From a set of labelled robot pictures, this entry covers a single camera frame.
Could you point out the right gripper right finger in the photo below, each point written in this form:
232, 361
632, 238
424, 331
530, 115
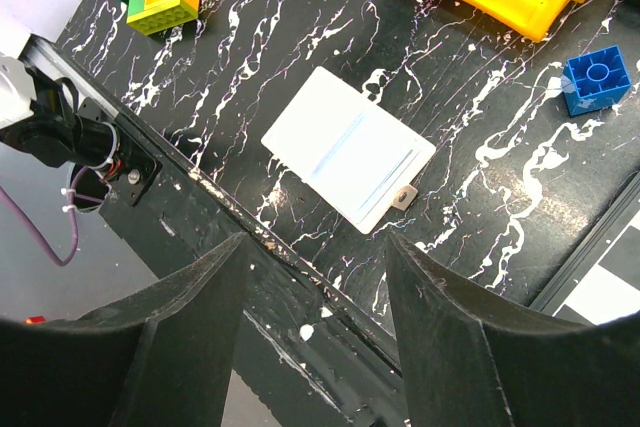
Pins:
469, 357

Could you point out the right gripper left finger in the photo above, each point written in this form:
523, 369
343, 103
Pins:
159, 357

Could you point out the beige leather card holder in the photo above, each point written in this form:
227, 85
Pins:
313, 122

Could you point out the blue plastic card sleeves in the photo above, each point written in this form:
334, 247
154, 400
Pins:
363, 165

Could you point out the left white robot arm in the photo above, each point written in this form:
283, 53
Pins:
51, 112

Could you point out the black white chessboard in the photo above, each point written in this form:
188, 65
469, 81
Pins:
599, 282

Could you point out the blue toy brick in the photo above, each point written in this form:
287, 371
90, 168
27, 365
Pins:
594, 81

